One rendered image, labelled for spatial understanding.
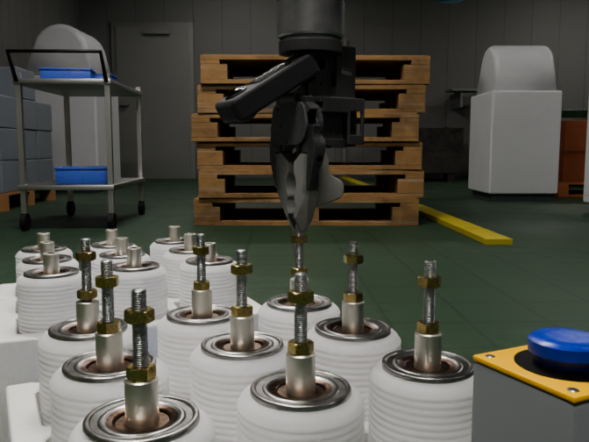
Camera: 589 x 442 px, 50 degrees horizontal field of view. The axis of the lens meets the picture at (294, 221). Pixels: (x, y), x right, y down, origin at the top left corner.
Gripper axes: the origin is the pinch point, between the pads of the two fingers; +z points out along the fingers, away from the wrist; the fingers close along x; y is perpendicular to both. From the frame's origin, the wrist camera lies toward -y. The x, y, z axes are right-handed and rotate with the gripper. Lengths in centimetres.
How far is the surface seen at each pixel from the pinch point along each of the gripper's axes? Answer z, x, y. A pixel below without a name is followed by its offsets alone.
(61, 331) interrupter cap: 9.4, 2.6, -25.4
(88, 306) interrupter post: 7.1, 1.6, -23.0
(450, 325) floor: 35, 45, 75
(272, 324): 11.1, -1.4, -3.9
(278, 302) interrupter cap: 9.5, 0.7, -1.8
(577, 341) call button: 1.8, -40.9, -8.7
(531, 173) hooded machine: 13, 268, 403
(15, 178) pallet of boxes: 14, 426, 37
